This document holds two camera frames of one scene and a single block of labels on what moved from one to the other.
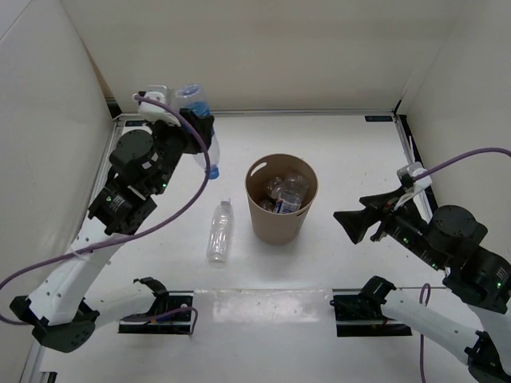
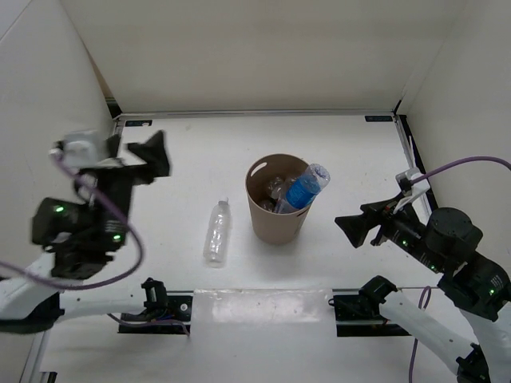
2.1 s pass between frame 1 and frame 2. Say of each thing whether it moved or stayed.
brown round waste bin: stayed
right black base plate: stayed
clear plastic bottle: stayed
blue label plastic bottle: moved
